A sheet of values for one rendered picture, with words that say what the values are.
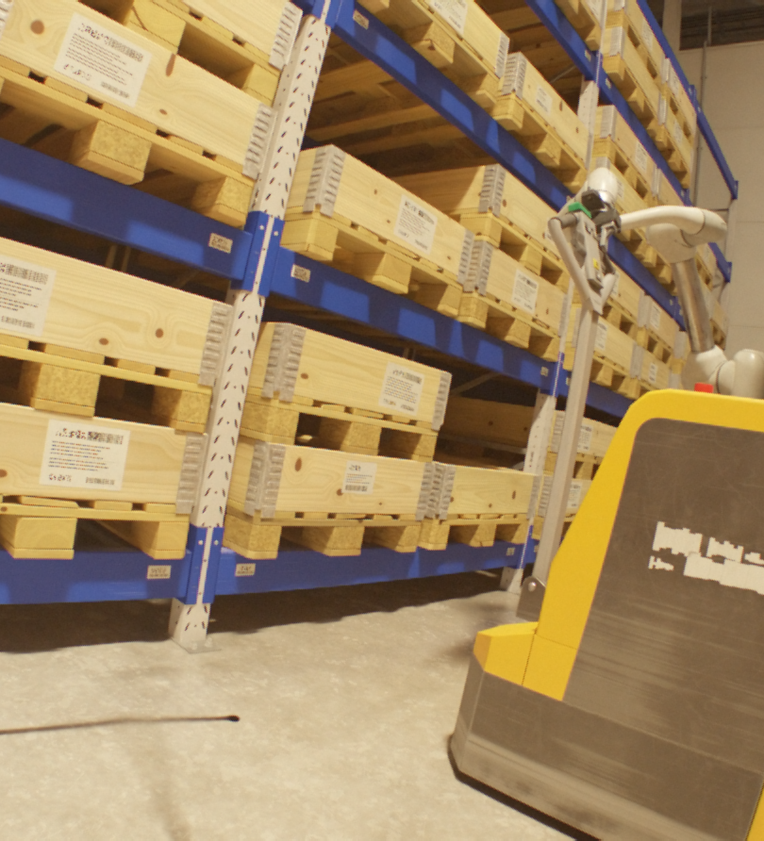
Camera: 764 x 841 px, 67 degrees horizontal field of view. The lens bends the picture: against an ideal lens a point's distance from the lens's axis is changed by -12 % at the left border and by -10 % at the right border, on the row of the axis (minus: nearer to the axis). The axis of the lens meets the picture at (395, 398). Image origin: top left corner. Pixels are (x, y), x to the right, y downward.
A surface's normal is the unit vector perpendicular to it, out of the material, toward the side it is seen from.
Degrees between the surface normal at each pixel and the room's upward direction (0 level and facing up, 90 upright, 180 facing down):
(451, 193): 90
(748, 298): 90
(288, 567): 90
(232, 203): 90
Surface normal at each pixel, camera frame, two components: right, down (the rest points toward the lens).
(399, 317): 0.76, 0.11
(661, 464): -0.63, -0.15
